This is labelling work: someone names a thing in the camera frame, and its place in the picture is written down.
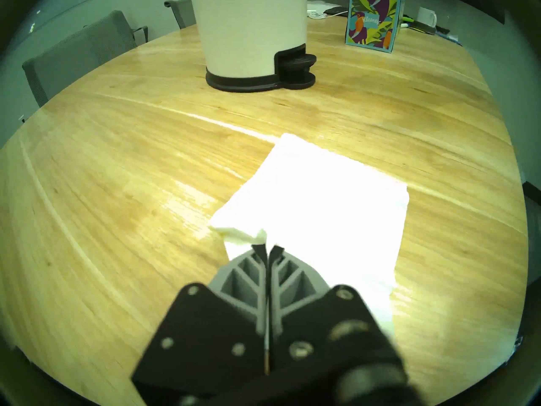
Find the grey ribbed mesh chair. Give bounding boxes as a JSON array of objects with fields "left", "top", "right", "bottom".
[{"left": 22, "top": 10, "right": 148, "bottom": 107}]

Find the white tissue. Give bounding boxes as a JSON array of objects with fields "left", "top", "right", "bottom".
[{"left": 209, "top": 133, "right": 410, "bottom": 338}]

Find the colourful tissue box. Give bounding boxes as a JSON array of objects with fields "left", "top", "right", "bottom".
[{"left": 344, "top": 0, "right": 405, "bottom": 52}]

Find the white pedal trash bin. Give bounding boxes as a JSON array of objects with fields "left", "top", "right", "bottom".
[{"left": 191, "top": 0, "right": 317, "bottom": 93}]

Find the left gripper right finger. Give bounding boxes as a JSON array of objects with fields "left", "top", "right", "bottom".
[{"left": 269, "top": 246, "right": 419, "bottom": 406}]

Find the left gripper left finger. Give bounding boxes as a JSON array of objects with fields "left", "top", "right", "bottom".
[{"left": 131, "top": 245, "right": 270, "bottom": 406}]

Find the white mug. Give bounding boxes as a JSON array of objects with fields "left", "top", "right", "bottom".
[{"left": 416, "top": 7, "right": 438, "bottom": 28}]

